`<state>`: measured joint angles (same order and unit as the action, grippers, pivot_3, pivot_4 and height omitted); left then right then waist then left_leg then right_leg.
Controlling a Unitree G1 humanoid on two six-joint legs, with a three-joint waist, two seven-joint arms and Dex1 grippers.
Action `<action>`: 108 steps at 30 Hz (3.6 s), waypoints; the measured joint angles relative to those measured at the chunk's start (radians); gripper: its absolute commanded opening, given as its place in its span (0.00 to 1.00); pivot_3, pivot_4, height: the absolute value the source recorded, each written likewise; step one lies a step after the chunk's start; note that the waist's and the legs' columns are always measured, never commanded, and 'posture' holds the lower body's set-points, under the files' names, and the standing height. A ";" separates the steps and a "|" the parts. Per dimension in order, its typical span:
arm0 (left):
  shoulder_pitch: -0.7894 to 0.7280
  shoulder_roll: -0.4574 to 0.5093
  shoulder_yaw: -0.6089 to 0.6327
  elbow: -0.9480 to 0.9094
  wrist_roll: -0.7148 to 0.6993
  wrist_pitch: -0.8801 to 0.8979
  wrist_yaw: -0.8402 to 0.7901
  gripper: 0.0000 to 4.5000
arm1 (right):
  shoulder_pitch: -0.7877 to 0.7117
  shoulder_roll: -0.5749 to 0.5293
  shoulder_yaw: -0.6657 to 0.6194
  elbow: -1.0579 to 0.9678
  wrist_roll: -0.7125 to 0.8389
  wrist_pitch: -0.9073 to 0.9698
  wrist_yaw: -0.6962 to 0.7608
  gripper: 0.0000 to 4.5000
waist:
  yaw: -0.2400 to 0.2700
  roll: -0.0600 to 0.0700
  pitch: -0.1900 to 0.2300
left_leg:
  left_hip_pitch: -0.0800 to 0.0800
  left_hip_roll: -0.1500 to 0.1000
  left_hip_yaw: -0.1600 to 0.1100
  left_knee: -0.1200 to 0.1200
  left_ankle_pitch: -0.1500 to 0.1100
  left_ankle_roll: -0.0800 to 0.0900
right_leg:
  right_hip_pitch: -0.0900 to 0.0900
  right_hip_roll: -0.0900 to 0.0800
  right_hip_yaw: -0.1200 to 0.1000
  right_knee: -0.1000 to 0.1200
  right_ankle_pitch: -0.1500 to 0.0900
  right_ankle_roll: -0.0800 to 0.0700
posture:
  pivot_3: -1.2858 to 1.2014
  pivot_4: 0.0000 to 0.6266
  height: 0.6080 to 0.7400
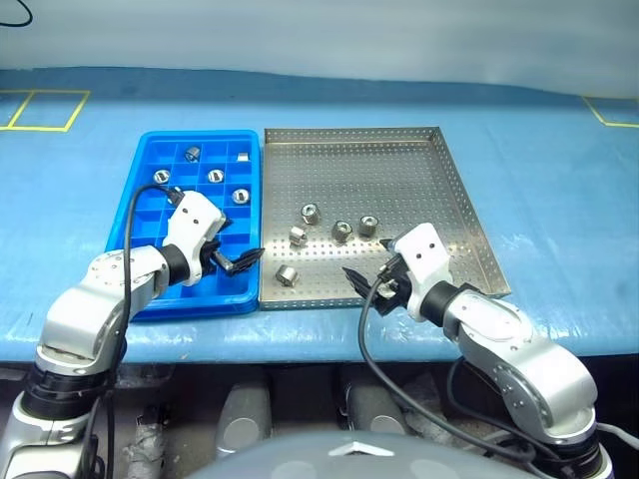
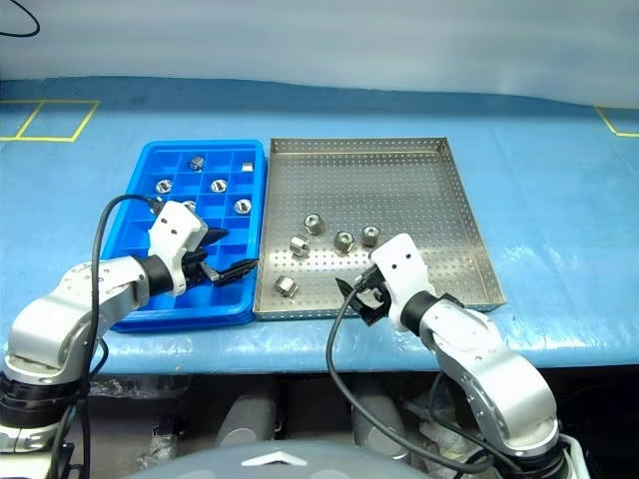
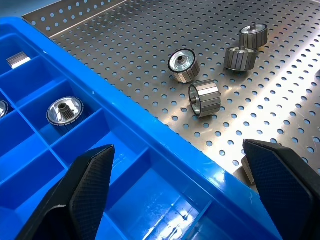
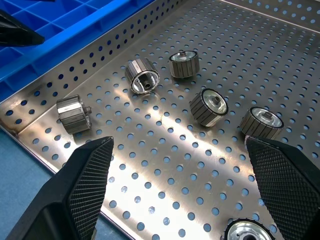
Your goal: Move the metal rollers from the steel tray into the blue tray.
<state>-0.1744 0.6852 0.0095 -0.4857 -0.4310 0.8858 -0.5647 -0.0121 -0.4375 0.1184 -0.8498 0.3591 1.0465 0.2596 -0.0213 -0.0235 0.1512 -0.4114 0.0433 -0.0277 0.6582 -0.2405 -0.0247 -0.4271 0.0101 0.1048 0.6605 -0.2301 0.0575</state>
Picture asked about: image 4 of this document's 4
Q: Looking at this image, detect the blue compartment tray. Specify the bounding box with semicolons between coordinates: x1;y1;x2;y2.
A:
0;0;162;103

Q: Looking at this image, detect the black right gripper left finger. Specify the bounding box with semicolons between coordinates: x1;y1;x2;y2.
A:
4;136;115;240

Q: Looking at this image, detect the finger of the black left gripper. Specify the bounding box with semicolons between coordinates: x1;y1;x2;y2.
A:
0;9;46;47

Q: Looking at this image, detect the perforated metal tray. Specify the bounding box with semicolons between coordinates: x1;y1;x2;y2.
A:
0;0;320;240

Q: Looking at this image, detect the blue plastic table cover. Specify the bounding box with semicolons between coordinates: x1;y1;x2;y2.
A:
0;128;126;240

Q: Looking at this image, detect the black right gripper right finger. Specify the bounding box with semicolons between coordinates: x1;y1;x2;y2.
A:
244;136;320;240

